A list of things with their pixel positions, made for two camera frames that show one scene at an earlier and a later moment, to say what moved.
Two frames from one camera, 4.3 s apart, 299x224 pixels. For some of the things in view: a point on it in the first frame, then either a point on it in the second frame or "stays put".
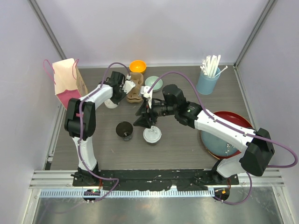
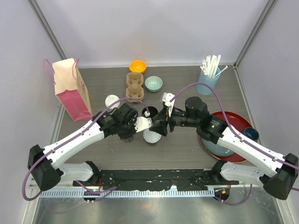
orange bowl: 137,66 stays put
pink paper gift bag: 69,83 stays put
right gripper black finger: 143,121 → 160,128
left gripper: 117,101 → 123,135
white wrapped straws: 210,66 stays put
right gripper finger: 142,108 → 160,115
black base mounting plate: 159,179 stays put
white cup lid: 152,135 stays put
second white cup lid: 110,104 stays put
